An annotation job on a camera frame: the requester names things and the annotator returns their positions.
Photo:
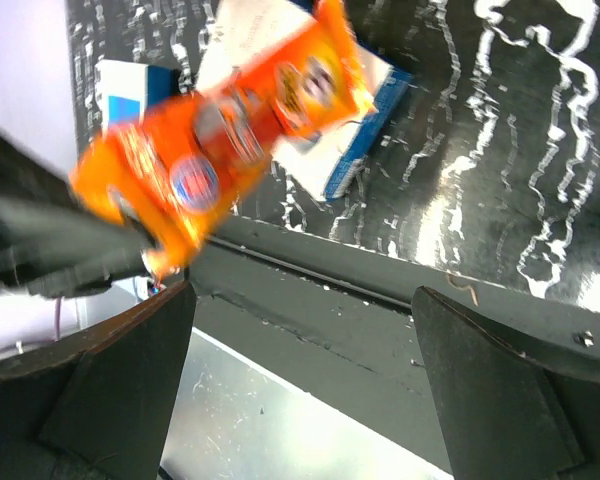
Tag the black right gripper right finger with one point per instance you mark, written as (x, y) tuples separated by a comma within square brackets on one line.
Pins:
[(510, 405)]

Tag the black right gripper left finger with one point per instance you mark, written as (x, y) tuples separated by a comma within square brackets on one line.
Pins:
[(98, 403)]

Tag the orange razor pack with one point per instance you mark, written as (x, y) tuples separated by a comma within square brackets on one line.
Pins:
[(182, 165)]

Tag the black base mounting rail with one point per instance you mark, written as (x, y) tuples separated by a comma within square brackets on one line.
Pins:
[(342, 328)]

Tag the blue Harry's razor box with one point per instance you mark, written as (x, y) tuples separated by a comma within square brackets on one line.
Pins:
[(125, 91)]

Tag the white Harry's razor box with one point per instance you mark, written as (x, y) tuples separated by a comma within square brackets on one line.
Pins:
[(325, 164)]

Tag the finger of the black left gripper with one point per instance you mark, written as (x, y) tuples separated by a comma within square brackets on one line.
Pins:
[(52, 246)]

